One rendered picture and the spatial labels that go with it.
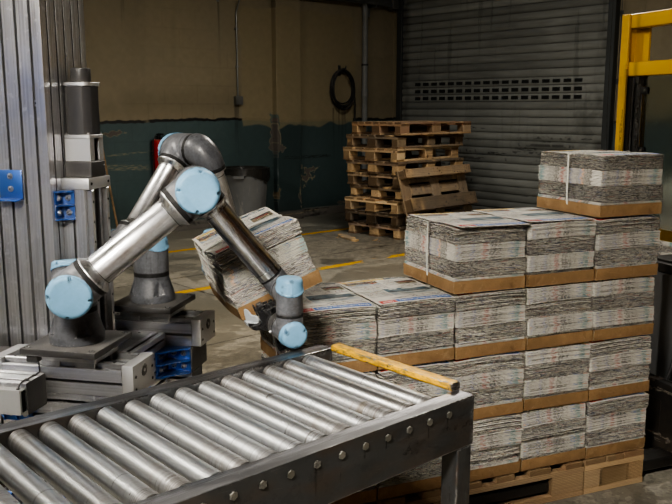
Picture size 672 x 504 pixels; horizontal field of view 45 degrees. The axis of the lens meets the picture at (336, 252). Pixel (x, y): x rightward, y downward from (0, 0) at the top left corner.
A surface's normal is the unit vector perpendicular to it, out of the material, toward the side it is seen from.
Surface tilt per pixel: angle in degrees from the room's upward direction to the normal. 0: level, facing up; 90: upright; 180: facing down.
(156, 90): 90
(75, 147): 90
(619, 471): 90
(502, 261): 90
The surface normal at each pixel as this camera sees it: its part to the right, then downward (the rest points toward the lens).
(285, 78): 0.66, 0.13
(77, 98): -0.21, 0.17
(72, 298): 0.13, 0.25
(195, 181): 0.33, 0.08
